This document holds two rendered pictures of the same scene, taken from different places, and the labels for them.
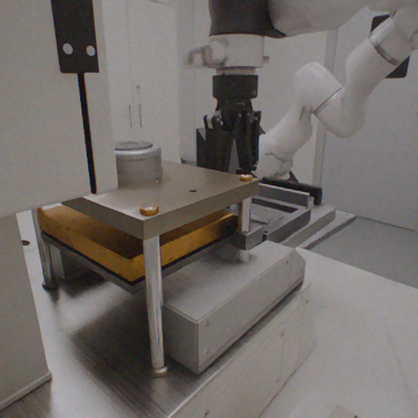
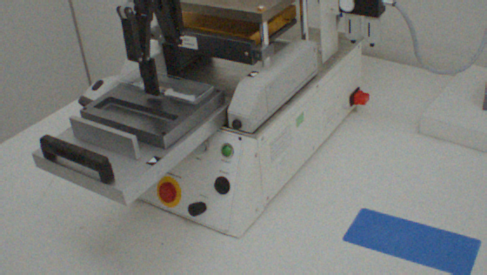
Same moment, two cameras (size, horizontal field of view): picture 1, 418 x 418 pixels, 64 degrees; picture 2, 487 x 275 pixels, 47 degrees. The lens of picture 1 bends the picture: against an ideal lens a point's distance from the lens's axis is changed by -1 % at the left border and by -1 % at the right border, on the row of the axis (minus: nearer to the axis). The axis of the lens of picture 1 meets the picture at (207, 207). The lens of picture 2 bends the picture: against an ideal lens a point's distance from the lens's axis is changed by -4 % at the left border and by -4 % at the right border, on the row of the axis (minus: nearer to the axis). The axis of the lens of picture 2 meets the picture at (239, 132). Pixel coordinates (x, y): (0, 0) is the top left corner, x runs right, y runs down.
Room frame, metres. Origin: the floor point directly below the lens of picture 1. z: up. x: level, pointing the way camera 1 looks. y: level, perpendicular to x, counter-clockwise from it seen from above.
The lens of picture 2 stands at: (1.52, 0.02, 1.48)
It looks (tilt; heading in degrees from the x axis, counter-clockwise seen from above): 33 degrees down; 177
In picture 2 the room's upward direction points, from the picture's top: 7 degrees counter-clockwise
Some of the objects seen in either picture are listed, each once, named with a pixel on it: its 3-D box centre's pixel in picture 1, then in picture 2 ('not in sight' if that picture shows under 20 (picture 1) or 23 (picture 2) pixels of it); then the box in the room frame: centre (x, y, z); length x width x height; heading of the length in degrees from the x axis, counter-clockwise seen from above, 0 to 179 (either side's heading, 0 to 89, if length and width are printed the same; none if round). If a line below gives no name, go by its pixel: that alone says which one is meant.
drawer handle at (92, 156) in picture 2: (290, 189); (74, 157); (0.75, -0.19, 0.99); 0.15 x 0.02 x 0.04; 49
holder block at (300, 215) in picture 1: (244, 213); (151, 105); (0.61, -0.07, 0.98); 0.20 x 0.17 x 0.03; 49
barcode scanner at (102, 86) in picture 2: not in sight; (113, 88); (0.14, -0.22, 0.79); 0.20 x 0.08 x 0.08; 135
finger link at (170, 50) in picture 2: not in sight; (172, 61); (0.56, -0.03, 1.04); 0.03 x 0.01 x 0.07; 49
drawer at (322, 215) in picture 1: (257, 212); (135, 124); (0.65, -0.10, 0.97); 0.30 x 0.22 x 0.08; 139
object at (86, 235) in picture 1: (130, 205); (233, 10); (0.42, 0.10, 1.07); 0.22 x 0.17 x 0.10; 49
